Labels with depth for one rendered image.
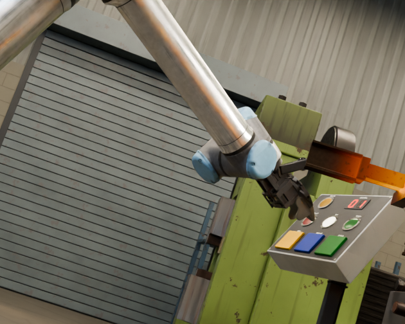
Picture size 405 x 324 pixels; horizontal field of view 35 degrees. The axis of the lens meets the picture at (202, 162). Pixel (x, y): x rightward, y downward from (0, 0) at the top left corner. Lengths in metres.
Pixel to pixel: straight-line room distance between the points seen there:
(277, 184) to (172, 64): 0.52
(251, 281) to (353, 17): 5.74
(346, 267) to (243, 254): 4.46
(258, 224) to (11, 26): 5.12
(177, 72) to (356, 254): 0.76
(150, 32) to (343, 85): 9.12
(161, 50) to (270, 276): 4.93
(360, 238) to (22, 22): 1.05
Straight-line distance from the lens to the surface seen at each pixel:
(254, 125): 1.67
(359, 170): 1.03
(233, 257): 6.23
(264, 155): 1.50
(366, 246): 1.86
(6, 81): 9.59
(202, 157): 1.59
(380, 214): 1.88
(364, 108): 10.47
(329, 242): 1.88
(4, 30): 1.35
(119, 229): 9.22
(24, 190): 9.26
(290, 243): 2.00
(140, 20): 1.36
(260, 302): 6.17
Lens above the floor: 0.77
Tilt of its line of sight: 11 degrees up
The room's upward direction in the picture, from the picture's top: 19 degrees clockwise
